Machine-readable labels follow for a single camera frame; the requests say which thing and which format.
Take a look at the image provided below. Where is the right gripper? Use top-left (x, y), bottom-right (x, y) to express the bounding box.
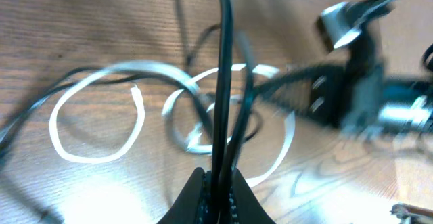
top-left (253, 34), bottom-right (433, 140)

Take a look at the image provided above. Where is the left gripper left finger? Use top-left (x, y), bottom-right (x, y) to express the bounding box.
top-left (158, 167), bottom-right (206, 224)

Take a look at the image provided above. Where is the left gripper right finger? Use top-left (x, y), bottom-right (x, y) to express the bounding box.
top-left (229, 170), bottom-right (275, 224)

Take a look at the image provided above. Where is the black USB cable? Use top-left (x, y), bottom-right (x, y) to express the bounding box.
top-left (0, 0), bottom-right (268, 224)

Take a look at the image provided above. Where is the white USB cable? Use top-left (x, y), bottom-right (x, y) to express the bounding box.
top-left (49, 60), bottom-right (297, 188)

